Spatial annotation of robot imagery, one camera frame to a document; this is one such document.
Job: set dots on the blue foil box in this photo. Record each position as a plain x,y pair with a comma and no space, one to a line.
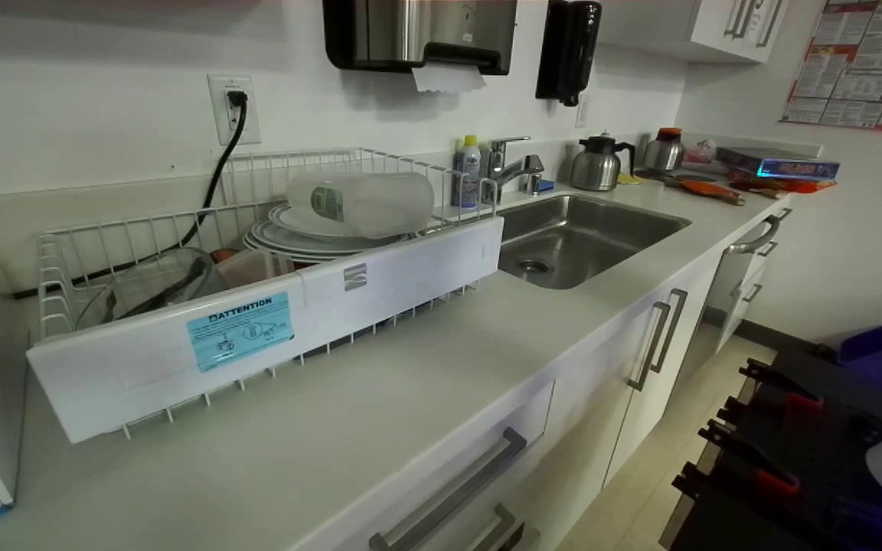
781,168

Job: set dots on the black soap dispenser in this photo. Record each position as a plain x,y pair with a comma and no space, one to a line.
566,49

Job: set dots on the white drawer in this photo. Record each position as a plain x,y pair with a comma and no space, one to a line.
534,480

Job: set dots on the beige cup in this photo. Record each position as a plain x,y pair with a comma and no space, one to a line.
247,268

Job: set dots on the steel carafe red lid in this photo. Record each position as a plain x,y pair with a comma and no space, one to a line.
662,155

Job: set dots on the black robot cart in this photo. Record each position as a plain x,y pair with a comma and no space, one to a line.
827,480

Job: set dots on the white drip tray blue label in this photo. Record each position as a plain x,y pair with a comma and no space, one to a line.
381,296

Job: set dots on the stainless steel sink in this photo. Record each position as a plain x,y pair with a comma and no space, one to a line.
582,241

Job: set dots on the white plates in rack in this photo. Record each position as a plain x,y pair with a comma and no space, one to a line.
381,202

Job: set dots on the stacked white plates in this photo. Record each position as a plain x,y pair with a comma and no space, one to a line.
275,241

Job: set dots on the blue sponge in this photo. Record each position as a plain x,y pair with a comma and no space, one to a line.
547,187

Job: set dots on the steel paper towel dispenser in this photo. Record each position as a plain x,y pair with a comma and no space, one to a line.
399,32

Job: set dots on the white upper cabinet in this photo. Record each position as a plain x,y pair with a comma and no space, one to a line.
665,26

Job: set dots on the red white wall poster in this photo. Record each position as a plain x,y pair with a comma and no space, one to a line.
872,63

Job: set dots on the steel dishwasher front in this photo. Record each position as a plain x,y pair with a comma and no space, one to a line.
733,293

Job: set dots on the white paper towel sheet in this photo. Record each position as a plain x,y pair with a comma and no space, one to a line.
446,78

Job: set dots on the white wall outlet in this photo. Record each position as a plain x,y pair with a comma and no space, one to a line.
221,128

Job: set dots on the chrome faucet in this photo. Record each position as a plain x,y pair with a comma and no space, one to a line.
504,169

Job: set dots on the steel kettle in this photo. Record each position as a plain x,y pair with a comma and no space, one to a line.
595,169

